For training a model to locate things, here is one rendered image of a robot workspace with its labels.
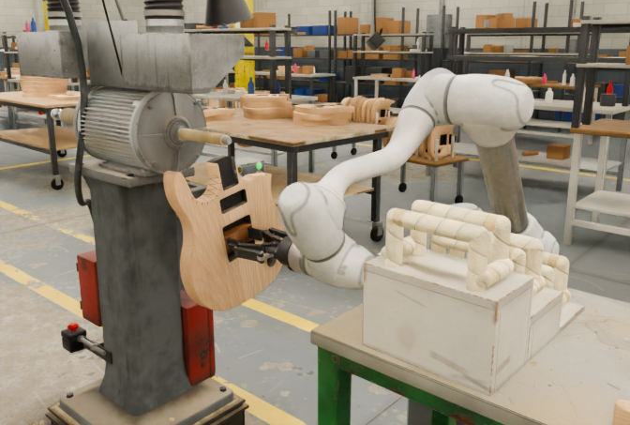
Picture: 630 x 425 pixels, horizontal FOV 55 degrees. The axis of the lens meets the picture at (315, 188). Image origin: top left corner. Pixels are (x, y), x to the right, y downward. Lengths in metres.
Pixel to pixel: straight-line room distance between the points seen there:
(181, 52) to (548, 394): 1.07
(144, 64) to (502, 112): 0.91
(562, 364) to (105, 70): 1.47
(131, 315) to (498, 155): 1.23
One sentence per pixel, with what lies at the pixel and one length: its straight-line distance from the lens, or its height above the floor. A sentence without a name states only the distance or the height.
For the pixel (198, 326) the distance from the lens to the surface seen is 2.23.
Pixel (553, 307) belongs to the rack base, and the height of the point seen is 1.00.
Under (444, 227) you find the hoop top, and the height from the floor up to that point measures 1.20.
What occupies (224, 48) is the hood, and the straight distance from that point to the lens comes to 1.56.
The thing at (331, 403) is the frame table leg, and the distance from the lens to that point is 1.34.
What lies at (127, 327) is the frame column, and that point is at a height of 0.60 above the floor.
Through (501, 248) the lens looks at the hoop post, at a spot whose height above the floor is 1.16.
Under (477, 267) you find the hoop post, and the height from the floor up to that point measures 1.15.
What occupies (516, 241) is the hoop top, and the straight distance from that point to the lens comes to 1.27.
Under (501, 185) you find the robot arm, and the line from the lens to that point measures 1.78.
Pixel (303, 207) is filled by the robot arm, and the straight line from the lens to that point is 1.22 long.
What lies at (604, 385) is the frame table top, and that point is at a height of 0.93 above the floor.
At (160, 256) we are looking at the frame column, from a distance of 2.07.
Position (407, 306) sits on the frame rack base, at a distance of 1.13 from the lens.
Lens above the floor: 1.51
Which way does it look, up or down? 14 degrees down
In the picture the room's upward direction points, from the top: straight up
